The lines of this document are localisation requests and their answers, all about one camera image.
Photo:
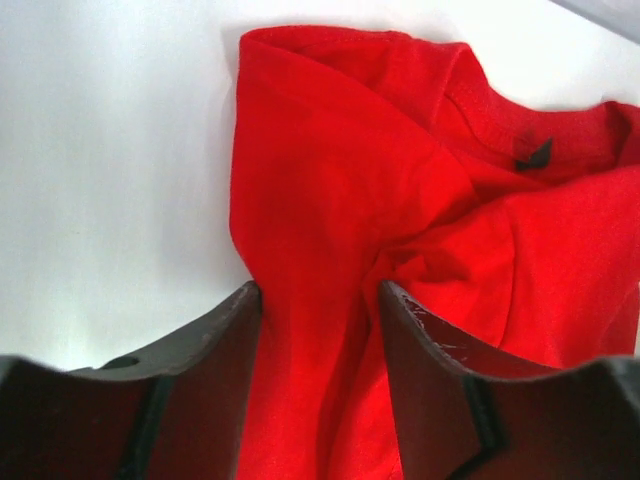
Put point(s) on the bright red kungfu t-shirt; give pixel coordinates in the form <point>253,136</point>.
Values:
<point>366,156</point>

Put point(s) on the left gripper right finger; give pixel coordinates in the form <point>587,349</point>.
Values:
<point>466,410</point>

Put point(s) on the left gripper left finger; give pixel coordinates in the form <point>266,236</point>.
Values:
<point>173,409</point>

